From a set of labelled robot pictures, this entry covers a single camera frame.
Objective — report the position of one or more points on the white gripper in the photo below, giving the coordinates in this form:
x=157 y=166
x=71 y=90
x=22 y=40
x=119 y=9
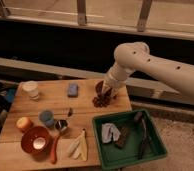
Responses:
x=115 y=79

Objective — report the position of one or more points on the dark grape bunch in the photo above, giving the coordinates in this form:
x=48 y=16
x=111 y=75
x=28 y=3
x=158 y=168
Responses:
x=103 y=100

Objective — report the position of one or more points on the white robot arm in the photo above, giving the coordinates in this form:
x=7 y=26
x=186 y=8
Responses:
x=131 y=57

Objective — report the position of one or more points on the green plastic tray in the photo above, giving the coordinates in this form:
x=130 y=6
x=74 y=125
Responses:
x=112 y=157

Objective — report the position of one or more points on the purple bowl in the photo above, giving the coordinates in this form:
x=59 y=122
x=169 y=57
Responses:
x=98 y=89

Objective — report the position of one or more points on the blue sponge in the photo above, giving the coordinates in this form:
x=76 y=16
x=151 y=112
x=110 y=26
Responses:
x=72 y=90

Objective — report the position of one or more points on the white cloth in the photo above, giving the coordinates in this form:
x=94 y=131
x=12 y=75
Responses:
x=109 y=133

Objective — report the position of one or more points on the small metal cup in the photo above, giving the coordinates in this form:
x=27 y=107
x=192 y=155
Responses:
x=61 y=125

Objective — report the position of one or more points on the blue cup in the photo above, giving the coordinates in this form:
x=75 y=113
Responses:
x=47 y=118

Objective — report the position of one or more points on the peeled banana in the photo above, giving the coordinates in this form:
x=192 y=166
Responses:
x=78 y=147

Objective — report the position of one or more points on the orange carrot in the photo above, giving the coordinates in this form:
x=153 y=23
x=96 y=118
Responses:
x=53 y=153

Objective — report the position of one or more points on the orange bowl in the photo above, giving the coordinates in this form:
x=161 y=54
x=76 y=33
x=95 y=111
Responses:
x=35 y=140

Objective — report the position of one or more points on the orange fruit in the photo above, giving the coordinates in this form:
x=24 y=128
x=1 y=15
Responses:
x=24 y=123

